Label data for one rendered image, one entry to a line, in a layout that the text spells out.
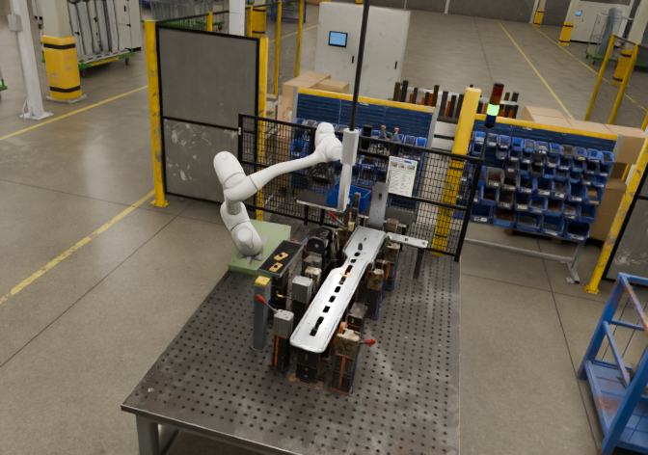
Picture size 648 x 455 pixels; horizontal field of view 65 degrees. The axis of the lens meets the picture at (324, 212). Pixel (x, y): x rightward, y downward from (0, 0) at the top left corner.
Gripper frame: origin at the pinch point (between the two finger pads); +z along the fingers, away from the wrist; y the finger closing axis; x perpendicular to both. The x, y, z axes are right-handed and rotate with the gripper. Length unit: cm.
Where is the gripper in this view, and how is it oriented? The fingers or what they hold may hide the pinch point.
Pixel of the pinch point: (319, 190)
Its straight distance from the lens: 304.7
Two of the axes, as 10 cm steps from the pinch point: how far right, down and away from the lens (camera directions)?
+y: 9.4, 2.2, -2.5
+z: -0.9, 8.9, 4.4
